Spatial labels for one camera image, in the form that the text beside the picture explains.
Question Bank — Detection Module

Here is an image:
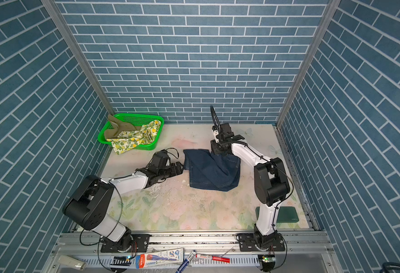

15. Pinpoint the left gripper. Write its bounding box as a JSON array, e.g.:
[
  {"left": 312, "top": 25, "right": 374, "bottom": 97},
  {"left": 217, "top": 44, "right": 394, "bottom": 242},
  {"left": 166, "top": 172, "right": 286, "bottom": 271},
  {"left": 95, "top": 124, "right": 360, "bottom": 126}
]
[{"left": 157, "top": 161, "right": 185, "bottom": 180}]

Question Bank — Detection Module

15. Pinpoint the dark blue denim skirt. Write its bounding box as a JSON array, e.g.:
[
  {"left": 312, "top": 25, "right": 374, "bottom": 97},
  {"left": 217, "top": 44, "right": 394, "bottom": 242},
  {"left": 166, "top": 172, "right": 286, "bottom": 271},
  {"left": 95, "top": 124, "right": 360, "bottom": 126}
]
[{"left": 184, "top": 149, "right": 241, "bottom": 192}]

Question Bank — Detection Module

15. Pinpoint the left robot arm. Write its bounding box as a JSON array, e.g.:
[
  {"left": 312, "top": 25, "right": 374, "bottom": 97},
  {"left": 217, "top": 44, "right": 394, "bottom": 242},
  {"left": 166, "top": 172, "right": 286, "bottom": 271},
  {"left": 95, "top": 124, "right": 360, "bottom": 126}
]
[{"left": 62, "top": 150, "right": 184, "bottom": 249}]

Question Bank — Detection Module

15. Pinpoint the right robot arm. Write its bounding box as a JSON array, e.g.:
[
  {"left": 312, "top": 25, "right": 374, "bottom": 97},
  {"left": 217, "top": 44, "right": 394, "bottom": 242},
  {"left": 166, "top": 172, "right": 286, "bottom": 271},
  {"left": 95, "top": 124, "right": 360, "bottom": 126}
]
[{"left": 211, "top": 123, "right": 290, "bottom": 241}]

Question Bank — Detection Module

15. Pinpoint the yellow lemon print skirt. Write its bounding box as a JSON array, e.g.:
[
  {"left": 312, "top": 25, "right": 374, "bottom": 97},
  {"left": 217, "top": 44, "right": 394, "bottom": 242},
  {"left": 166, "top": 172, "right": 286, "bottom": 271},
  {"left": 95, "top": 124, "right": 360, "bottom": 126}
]
[{"left": 108, "top": 120, "right": 161, "bottom": 155}]

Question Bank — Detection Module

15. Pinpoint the green plastic basket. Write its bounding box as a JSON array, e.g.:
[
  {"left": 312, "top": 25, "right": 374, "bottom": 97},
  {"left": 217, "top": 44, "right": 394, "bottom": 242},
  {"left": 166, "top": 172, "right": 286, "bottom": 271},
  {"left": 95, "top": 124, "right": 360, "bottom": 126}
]
[{"left": 97, "top": 113, "right": 164, "bottom": 155}]

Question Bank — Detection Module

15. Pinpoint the olive khaki skirt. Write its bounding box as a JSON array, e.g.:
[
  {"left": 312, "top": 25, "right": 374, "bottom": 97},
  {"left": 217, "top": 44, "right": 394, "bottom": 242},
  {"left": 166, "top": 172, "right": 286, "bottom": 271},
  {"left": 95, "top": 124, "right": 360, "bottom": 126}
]
[{"left": 104, "top": 115, "right": 141, "bottom": 140}]

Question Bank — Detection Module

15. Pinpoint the toothpaste box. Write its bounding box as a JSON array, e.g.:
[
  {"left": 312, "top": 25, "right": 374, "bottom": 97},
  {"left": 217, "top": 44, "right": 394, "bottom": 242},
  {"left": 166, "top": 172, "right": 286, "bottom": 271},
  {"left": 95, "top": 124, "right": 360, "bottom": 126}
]
[{"left": 135, "top": 248, "right": 184, "bottom": 269}]

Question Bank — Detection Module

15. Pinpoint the blue marker pen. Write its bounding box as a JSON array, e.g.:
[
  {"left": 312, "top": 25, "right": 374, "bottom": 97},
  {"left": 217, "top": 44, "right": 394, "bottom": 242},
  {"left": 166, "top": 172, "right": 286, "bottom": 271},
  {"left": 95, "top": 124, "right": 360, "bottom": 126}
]
[{"left": 176, "top": 250, "right": 197, "bottom": 273}]

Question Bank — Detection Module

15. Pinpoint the dark green pad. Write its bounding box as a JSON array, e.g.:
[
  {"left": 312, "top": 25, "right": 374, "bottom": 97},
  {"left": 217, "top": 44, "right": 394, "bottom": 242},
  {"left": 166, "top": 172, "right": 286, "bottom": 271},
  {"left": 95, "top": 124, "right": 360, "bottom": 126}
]
[{"left": 255, "top": 206, "right": 300, "bottom": 224}]

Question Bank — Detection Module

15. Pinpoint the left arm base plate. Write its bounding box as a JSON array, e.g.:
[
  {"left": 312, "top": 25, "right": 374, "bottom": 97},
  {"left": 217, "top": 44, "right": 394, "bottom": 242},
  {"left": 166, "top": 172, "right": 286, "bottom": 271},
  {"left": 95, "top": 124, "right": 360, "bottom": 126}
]
[{"left": 100, "top": 233, "right": 151, "bottom": 254}]

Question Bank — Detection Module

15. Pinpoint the aluminium rail frame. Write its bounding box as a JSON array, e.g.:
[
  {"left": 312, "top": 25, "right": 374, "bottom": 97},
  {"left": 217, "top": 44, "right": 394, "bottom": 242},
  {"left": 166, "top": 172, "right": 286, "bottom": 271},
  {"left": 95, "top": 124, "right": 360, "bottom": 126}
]
[{"left": 42, "top": 229, "right": 342, "bottom": 273}]

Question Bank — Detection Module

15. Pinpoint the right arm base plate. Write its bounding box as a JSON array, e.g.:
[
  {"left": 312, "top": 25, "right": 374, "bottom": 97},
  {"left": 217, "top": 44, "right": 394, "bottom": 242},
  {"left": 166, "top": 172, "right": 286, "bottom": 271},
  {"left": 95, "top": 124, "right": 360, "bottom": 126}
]
[{"left": 235, "top": 232, "right": 286, "bottom": 252}]

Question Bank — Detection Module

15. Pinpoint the red handled screwdriver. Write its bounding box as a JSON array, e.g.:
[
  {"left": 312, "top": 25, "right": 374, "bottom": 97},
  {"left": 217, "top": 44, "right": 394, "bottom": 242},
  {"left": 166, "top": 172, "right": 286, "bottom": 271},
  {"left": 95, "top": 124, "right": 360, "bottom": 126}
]
[{"left": 195, "top": 253, "right": 231, "bottom": 263}]

